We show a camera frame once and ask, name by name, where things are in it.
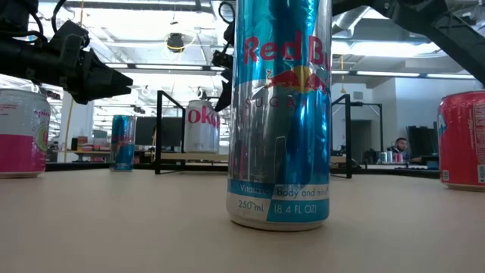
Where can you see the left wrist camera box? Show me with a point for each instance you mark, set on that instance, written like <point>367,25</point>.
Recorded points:
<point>68,36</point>

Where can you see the dark office monitor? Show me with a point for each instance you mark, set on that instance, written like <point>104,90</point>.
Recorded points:
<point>420,140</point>

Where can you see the person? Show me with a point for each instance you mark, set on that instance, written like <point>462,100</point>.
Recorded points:
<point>401,146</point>

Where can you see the wall vent grille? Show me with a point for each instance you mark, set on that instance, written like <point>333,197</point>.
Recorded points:
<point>358,95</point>

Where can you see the white Diet Coke can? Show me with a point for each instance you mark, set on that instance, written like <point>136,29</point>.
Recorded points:
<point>201,132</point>

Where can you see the red Fanta can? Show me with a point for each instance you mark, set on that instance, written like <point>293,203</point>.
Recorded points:
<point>462,144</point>

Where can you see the long ceiling light strip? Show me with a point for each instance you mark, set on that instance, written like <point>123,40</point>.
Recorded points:
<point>170,67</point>

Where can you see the small distant pink can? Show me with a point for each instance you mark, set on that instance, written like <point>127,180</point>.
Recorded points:
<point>398,157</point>

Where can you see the large Red Bull sugarfree can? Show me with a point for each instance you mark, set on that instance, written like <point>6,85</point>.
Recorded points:
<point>280,132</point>

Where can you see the pink and white soda can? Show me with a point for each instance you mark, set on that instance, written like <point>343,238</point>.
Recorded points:
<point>22,151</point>

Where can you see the small distant silver can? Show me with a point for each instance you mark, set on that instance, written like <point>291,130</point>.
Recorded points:
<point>383,157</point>

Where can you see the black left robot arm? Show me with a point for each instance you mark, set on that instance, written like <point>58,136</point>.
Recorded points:
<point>19,57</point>

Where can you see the black computer monitor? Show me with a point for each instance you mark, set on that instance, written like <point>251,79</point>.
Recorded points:
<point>146,130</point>

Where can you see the wooden desk with stacked items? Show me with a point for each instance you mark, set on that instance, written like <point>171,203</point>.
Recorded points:
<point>91,152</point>

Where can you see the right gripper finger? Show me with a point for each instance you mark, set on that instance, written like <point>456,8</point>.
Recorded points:
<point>225,96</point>

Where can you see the black ceiling dome device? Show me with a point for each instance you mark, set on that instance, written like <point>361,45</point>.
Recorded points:
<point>175,41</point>

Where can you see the round silver ventilation duct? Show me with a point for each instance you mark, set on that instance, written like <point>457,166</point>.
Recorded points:
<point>216,22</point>

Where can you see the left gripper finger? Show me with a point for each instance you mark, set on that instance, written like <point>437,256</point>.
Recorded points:
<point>108,76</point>
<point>98,93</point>

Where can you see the black frame shelf, wooden board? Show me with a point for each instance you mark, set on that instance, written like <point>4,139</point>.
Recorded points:
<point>158,132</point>

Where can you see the small Red Bull sugarfree can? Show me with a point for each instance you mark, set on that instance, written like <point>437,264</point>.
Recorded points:
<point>122,144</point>

